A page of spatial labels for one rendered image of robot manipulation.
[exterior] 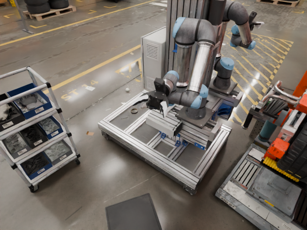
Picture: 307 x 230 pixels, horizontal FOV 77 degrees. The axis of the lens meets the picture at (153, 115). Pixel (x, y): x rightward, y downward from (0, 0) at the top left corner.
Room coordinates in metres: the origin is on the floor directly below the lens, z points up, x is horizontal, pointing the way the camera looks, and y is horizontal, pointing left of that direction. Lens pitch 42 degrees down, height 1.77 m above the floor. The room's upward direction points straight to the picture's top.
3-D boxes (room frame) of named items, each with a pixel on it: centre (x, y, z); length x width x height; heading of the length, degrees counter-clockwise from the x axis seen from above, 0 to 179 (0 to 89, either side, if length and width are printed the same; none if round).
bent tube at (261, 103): (0.99, -0.81, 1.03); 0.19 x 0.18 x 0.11; 46
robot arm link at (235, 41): (1.75, -0.75, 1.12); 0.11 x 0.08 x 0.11; 39
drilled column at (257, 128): (1.61, -1.24, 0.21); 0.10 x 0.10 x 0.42; 46
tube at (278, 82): (1.13, -0.94, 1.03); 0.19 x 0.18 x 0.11; 46
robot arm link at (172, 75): (0.91, -0.09, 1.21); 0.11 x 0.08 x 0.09; 157
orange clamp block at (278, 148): (0.74, -0.75, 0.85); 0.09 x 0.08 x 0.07; 136
